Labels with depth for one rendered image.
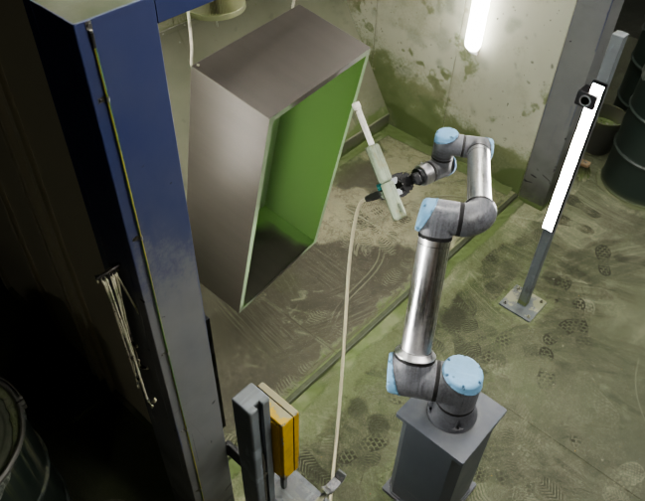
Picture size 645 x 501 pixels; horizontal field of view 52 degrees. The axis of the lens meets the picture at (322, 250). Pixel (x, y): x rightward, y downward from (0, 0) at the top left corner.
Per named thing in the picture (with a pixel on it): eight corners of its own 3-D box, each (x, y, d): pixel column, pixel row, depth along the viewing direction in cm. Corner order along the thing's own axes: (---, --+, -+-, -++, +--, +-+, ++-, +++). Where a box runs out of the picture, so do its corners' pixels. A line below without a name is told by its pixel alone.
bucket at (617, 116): (602, 164, 471) (616, 130, 451) (565, 147, 485) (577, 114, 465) (621, 145, 488) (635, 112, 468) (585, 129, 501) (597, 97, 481)
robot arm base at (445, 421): (486, 410, 253) (491, 396, 246) (458, 443, 243) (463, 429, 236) (445, 382, 262) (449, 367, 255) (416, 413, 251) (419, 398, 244)
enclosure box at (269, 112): (184, 270, 317) (190, 66, 223) (264, 205, 351) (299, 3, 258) (239, 313, 308) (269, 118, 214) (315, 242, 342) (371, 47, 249)
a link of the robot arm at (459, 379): (476, 418, 239) (485, 392, 227) (428, 410, 241) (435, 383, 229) (477, 384, 250) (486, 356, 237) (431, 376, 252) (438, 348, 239)
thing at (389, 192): (383, 223, 278) (409, 215, 257) (373, 227, 276) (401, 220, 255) (340, 114, 275) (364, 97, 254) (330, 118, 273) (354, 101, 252)
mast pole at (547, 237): (516, 303, 376) (612, 33, 260) (521, 298, 379) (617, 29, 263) (524, 308, 374) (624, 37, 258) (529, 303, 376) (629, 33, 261)
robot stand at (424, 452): (476, 485, 298) (507, 410, 253) (436, 536, 282) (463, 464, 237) (421, 443, 313) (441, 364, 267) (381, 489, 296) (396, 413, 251)
